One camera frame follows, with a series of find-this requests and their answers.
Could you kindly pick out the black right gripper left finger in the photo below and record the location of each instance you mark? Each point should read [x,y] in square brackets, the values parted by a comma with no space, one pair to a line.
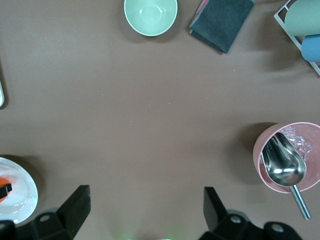
[75,212]

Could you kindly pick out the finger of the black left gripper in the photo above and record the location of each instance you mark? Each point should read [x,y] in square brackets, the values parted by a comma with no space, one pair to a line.
[5,190]

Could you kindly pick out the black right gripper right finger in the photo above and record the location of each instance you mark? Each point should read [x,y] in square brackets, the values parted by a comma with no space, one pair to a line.
[215,215]

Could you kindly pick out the orange mandarin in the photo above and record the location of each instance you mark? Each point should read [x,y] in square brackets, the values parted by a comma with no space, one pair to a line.
[3,180]

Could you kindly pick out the white round plate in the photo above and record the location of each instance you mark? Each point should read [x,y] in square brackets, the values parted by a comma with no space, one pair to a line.
[22,185]

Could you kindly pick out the pink bowl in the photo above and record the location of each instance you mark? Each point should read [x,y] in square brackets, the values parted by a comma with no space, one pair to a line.
[261,150]

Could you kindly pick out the metal scoop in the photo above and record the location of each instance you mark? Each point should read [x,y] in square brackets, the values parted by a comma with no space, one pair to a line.
[285,165]

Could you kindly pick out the cream tray with bear print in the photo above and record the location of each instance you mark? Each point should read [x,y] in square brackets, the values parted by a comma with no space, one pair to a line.
[1,90]

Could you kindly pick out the clear ice cubes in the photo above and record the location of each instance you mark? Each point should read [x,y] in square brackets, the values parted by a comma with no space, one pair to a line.
[300,142]

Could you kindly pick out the dark grey folded cloth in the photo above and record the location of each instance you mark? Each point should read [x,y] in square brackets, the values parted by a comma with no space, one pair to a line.
[220,22]

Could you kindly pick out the blue cup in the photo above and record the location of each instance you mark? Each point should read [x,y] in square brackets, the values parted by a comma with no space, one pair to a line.
[312,48]

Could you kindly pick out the pale green bowl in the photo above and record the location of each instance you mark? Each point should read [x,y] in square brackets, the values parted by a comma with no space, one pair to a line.
[150,17]

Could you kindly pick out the pale green cup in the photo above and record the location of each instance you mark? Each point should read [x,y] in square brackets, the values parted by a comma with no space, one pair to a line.
[305,17]

